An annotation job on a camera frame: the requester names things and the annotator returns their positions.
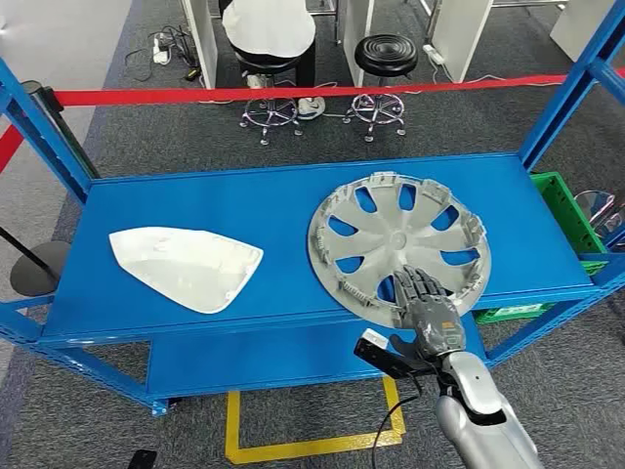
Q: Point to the long red barrier belt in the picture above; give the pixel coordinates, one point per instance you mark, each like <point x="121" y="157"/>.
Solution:
<point x="292" y="92"/>

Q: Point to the grey plastic wheel hubcap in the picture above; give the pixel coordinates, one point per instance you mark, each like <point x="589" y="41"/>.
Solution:
<point x="400" y="243"/>

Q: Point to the belt barrier stanchion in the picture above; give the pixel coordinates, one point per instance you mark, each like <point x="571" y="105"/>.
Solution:
<point x="39" y="272"/>
<point x="78" y="145"/>
<point x="593" y="204"/>

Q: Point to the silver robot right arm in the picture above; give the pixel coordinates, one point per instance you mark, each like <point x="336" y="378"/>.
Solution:
<point x="479" y="388"/>

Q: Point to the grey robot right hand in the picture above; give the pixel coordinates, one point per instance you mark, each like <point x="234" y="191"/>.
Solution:
<point x="434" y="324"/>

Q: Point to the white power strip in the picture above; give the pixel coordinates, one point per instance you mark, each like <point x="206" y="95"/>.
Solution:
<point x="161" y="55"/>
<point x="433" y="54"/>

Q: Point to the white plastic body panel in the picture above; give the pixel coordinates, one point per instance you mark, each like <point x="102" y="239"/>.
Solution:
<point x="185" y="268"/>

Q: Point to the white desk side panel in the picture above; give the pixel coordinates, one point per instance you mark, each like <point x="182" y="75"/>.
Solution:
<point x="356" y="39"/>
<point x="203" y="39"/>
<point x="461" y="35"/>
<point x="581" y="26"/>

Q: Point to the black power adapter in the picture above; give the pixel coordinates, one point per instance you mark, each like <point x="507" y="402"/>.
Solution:
<point x="193" y="74"/>

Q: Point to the black round swivel stool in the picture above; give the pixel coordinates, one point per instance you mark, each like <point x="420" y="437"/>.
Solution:
<point x="385" y="55"/>
<point x="266" y="61"/>

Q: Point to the blue metal shelf rack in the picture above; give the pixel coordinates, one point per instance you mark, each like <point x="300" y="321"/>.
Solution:
<point x="244" y="194"/>

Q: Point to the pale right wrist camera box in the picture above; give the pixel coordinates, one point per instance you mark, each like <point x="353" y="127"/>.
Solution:
<point x="373" y="340"/>

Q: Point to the green plastic crate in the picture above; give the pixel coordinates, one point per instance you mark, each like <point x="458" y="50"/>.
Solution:
<point x="513" y="314"/>
<point x="562" y="207"/>

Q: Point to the short red barrier belt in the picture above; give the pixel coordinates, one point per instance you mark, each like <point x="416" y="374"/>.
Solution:
<point x="7" y="152"/>

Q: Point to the person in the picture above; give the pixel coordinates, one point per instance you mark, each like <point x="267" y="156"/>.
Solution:
<point x="268" y="26"/>

